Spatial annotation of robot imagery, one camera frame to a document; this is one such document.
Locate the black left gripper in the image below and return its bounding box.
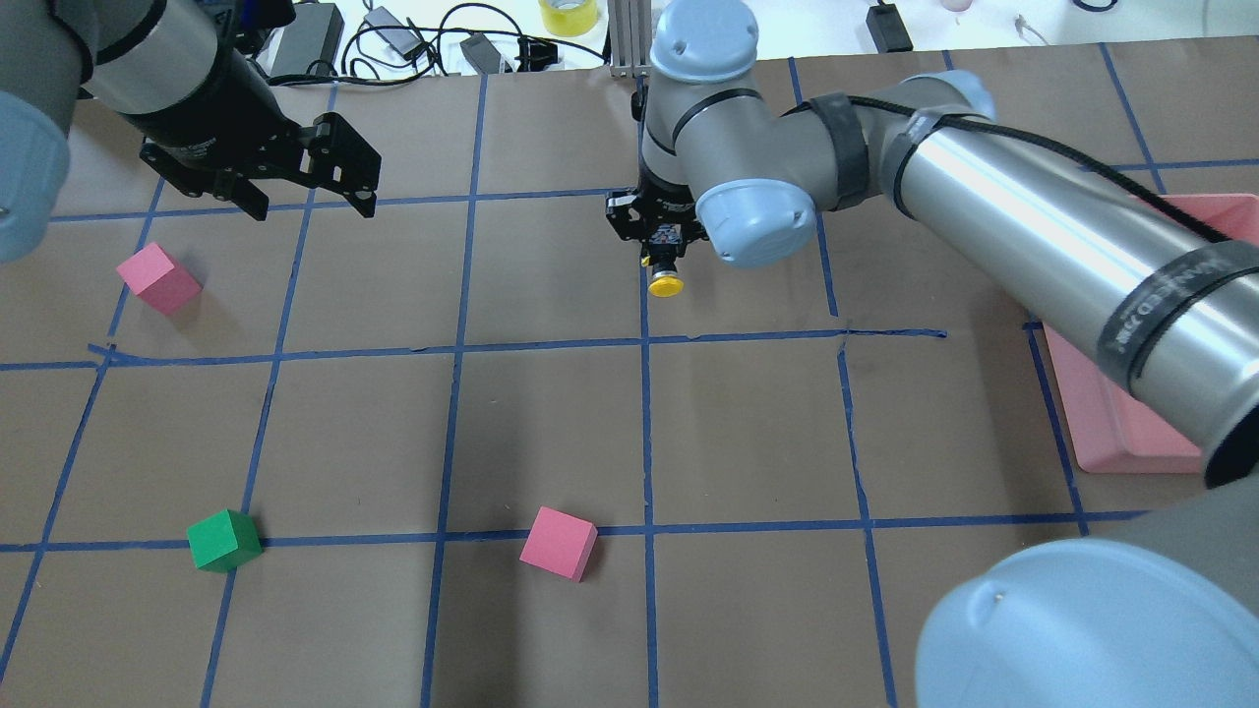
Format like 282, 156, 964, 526
123, 47, 381, 220

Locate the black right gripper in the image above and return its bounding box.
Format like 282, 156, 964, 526
604, 163, 709, 260

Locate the yellow push button switch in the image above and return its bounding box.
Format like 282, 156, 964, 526
641, 224, 685, 299

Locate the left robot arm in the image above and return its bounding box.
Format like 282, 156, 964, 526
1, 1, 381, 262

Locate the black power adapter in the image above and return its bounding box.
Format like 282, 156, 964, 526
269, 3, 342, 77

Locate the pink cube far side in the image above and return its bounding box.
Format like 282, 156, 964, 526
115, 243, 203, 317

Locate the pink cube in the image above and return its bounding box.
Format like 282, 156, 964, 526
115, 243, 203, 317
517, 505, 598, 582

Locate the grey usb hub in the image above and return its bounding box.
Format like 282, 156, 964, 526
364, 6, 424, 60

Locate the yellow tape roll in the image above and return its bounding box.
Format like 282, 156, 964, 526
536, 0, 601, 39

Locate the small black adapter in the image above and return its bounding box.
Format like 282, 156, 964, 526
865, 1, 917, 54

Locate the pink cube near centre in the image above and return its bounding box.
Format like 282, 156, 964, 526
517, 505, 598, 582

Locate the green cube near base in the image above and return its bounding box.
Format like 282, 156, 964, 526
186, 509, 264, 573

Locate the pink plastic bin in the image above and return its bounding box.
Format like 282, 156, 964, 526
1042, 194, 1259, 476

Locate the aluminium frame post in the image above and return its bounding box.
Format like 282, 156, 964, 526
606, 0, 655, 81

